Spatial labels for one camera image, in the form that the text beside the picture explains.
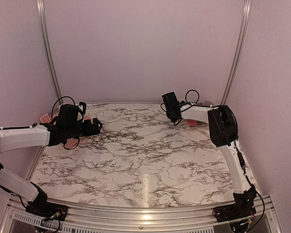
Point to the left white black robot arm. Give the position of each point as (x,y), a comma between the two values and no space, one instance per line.
(12,138)

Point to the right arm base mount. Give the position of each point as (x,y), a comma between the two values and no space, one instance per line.
(232,212)

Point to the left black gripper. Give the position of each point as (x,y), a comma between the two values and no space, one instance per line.
(96,129)

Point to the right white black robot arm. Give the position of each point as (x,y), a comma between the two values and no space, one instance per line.
(223,130)

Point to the aluminium frame post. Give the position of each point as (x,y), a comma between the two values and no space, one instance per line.
(47,47)
(238,51)

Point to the left aluminium frame post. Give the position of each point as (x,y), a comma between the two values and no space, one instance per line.
(47,47)

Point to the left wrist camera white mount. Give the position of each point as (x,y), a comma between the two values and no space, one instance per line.
(82,107)

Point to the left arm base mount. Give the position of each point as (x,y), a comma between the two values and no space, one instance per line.
(47,210)

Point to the clear zip top bag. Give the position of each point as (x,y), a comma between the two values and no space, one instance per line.
(195,114)

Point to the front aluminium rail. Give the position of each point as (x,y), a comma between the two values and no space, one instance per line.
(85,218)

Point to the pink plastic basket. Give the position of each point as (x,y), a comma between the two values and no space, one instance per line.
(46,118)

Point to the right aluminium frame post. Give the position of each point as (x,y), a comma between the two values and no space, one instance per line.
(238,51)

